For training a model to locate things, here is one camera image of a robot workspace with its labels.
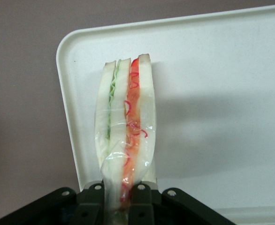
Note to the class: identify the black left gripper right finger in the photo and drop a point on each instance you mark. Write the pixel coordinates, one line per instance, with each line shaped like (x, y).
(142, 206)

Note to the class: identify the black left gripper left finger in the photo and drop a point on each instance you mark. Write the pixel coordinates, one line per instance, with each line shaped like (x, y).
(90, 206)

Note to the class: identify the triangle sandwich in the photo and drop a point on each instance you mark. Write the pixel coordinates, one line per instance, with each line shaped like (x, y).
(118, 105)

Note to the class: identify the cream plastic tray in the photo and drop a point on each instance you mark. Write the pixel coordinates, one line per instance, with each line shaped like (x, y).
(210, 70)

